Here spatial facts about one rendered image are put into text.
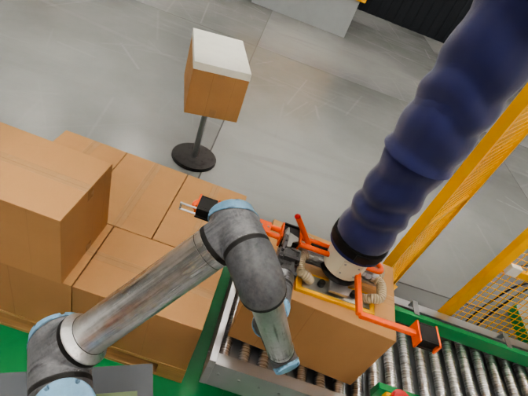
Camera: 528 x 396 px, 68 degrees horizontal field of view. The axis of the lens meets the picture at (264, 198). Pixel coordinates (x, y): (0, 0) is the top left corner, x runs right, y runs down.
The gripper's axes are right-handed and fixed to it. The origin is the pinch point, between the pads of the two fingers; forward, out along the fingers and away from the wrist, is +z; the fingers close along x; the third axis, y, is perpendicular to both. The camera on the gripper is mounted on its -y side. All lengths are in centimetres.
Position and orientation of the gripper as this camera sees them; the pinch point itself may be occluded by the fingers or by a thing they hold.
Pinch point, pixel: (284, 235)
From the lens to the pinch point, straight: 158.1
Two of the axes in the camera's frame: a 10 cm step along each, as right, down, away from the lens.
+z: 1.7, -6.1, 7.7
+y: 9.4, 3.3, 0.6
